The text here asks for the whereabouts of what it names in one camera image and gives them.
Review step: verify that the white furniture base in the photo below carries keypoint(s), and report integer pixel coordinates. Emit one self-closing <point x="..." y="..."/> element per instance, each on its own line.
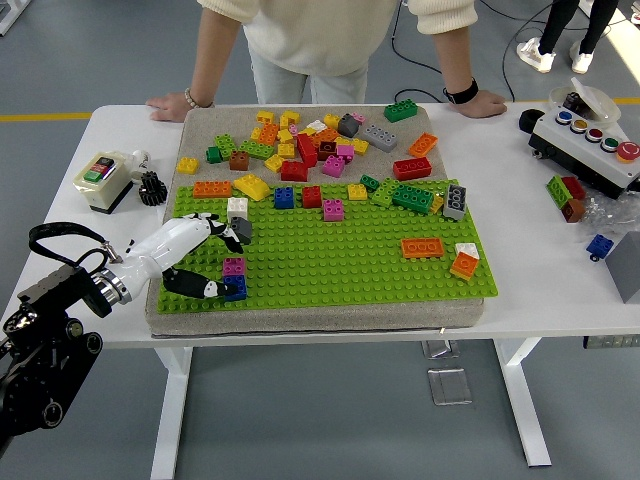
<point x="10" y="20"/>

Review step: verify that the yellow square brick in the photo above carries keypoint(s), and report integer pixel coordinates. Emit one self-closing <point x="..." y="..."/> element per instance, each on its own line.
<point x="357" y="192"/>

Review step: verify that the grey box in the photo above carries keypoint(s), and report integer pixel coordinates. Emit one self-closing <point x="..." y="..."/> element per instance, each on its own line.
<point x="627" y="272"/>

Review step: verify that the clear plastic bag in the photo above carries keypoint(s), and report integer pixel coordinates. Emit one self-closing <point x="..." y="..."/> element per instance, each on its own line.
<point x="607" y="215"/>

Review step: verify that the green studded baseplate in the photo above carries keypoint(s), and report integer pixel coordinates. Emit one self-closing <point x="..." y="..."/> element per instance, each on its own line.
<point x="350" y="280"/>

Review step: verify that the clear round container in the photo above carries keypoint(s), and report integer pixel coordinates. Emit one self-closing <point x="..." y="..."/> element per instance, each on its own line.
<point x="597" y="102"/>

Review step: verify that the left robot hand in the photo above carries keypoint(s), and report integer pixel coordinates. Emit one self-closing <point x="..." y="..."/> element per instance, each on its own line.
<point x="160" y="240"/>

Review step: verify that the person's right hand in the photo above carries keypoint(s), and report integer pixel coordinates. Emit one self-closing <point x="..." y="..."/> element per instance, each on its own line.
<point x="170" y="106"/>

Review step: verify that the person's right forearm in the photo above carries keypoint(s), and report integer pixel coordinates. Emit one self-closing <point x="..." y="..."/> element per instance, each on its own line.
<point x="212" y="55"/>

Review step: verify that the orange and yellow brick stack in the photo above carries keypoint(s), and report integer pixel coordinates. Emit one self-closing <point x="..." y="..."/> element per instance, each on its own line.
<point x="464" y="266"/>

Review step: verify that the blue square brick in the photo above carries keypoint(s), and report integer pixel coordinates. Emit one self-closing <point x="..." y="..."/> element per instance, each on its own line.
<point x="284" y="198"/>
<point x="236" y="289"/>

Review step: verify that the grey-brown foam mat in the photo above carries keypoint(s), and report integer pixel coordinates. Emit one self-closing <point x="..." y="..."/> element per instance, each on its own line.
<point x="310" y="322"/>

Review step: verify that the white table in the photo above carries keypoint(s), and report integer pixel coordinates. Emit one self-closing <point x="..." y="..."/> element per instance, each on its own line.
<point x="540" y="280"/>

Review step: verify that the white push-button control box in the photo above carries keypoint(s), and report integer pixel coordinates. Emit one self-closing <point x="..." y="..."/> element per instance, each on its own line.
<point x="575" y="145"/>

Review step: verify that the table control panel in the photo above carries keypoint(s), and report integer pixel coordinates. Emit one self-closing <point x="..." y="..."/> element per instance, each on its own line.
<point x="610" y="342"/>

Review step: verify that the brown square brick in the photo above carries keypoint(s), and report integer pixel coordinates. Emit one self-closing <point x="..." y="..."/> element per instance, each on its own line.
<point x="239" y="161"/>

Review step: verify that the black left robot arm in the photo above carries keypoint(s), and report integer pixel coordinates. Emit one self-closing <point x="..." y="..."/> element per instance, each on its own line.
<point x="55" y="295"/>

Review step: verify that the orange flat brick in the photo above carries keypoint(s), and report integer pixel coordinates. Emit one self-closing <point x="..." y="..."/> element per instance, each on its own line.
<point x="422" y="248"/>

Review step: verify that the small pink brick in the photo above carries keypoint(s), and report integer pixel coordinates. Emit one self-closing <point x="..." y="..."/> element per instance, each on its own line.
<point x="359" y="118"/>
<point x="293" y="130"/>

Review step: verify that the red square brick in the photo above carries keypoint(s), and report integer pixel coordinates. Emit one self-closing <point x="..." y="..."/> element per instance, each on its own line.
<point x="312" y="197"/>

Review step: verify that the person's left forearm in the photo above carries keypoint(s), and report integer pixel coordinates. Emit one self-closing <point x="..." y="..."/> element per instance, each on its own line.
<point x="452" y="55"/>

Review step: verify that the beige switch box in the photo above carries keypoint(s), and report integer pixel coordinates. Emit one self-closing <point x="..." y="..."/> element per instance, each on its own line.
<point x="102" y="172"/>

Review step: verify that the clear floor plate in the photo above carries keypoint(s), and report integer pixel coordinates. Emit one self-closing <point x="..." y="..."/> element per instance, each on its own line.
<point x="450" y="386"/>
<point x="440" y="349"/>

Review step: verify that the yellow curved brick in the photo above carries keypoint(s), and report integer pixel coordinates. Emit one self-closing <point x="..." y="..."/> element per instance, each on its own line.
<point x="251" y="186"/>

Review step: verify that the grey long brick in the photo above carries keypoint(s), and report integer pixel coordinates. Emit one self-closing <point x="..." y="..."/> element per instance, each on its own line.
<point x="455" y="203"/>
<point x="380" y="138"/>

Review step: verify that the yellow angled brick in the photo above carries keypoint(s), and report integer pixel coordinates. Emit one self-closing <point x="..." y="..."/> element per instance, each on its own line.
<point x="289" y="117"/>

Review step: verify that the dark small part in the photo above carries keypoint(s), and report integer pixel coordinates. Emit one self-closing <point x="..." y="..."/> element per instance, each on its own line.
<point x="574" y="102"/>

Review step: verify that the pink square brick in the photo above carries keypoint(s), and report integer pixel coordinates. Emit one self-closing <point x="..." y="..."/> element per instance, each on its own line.
<point x="333" y="166"/>
<point x="333" y="210"/>
<point x="234" y="266"/>

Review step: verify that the dark green long brick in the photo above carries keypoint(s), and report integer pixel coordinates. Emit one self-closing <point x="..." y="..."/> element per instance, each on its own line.
<point x="412" y="199"/>

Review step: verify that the black gear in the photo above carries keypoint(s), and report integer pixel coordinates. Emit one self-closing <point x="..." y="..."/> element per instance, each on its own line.
<point x="152" y="189"/>

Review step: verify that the person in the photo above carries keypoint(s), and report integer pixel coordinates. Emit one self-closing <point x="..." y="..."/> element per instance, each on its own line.
<point x="320" y="40"/>
<point x="555" y="25"/>

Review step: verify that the black wristwatch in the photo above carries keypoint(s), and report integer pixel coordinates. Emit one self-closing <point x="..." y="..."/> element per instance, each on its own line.
<point x="461" y="93"/>

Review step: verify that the light green long brick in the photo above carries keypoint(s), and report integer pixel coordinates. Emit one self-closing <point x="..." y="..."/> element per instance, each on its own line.
<point x="256" y="149"/>

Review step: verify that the red tall brick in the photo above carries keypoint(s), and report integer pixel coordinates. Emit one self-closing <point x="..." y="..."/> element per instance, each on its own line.
<point x="306" y="150"/>

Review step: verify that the orange long brick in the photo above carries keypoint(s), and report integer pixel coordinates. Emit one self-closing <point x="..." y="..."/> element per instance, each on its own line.
<point x="212" y="189"/>

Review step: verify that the dark red brick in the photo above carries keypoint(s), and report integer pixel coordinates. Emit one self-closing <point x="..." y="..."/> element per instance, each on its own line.
<point x="327" y="150"/>

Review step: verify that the dark grey slope brick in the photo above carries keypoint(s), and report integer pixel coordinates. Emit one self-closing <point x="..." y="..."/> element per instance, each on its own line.
<point x="242" y="230"/>
<point x="347" y="126"/>

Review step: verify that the white square brick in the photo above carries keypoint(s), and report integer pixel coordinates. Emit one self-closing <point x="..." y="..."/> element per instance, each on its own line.
<point x="237" y="207"/>

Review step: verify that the small dark green brick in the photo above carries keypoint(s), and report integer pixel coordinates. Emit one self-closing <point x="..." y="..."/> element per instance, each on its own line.
<point x="370" y="183"/>
<point x="213" y="155"/>

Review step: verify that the person's left hand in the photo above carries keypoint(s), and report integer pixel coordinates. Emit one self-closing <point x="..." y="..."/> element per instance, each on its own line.
<point x="482" y="106"/>

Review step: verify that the red long brick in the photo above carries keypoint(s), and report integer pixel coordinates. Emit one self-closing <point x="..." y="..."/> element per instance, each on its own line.
<point x="412" y="169"/>

